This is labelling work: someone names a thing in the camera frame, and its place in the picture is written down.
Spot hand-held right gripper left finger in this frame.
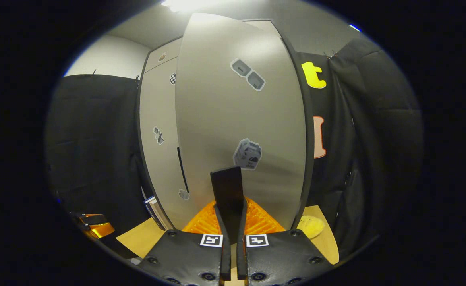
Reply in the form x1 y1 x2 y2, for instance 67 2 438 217
137 199 232 286

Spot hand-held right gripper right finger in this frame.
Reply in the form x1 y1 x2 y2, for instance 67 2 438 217
237 197 333 286

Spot grey double-door shoe cabinet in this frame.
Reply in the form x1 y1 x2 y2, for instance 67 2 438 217
137 19 283 231

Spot yellow round sponge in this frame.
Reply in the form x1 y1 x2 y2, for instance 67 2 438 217
298 215 325 240

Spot black backdrop cloth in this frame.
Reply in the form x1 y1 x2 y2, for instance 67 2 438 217
45 38 424 261

